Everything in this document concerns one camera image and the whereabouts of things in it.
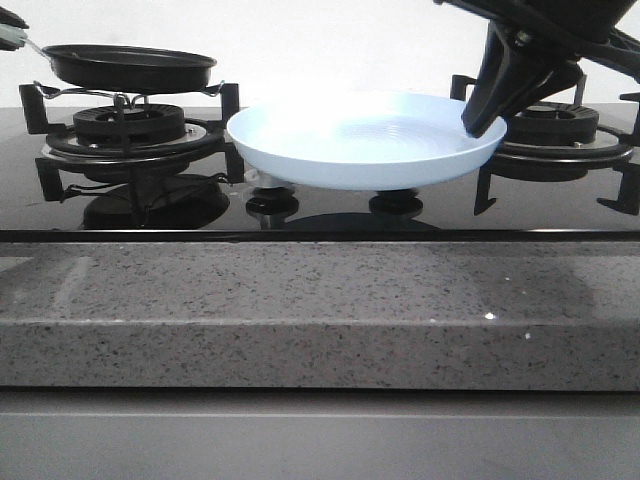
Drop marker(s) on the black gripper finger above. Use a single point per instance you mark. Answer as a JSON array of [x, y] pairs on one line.
[[13, 30]]

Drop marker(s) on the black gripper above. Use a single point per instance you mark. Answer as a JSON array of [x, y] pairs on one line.
[[512, 74]]

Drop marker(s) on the black frying pan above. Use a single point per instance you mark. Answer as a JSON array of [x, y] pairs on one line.
[[128, 69]]

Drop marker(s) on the light blue plate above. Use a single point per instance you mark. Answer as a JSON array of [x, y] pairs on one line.
[[378, 141]]

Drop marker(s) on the right black burner grate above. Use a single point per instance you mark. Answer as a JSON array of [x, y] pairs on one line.
[[561, 142]]

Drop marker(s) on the black burner grate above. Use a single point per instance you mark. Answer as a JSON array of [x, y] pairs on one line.
[[561, 142], [128, 141]]

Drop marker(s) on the left black burner grate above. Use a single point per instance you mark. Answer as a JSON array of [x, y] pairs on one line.
[[128, 141]]

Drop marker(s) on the black glass gas cooktop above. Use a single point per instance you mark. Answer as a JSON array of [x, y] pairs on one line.
[[198, 205]]

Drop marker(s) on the right silver stove knob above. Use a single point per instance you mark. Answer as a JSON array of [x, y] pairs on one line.
[[398, 196]]

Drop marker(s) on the silver stove knob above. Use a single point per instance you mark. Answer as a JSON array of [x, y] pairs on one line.
[[262, 180], [398, 196]]

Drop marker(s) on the left silver stove knob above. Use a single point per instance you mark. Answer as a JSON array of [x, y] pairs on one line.
[[262, 180]]

